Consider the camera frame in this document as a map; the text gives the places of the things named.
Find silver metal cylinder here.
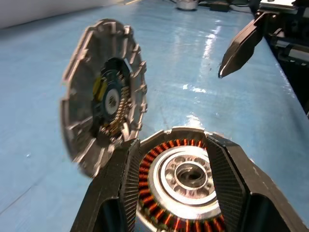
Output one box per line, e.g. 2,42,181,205
175,0,199,11

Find black cable on table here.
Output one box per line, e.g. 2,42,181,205
199,0,254,14

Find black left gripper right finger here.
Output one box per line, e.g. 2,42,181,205
204,132,309,232

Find silver motor housing copper windings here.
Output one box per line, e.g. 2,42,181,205
134,126,233,232

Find blue table cover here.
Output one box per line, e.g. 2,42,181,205
0,0,309,232

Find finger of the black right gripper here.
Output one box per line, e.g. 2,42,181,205
218,11,269,79

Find silver round motor lid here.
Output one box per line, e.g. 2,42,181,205
59,18,148,178

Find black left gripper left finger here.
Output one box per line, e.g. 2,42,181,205
70,138,141,232

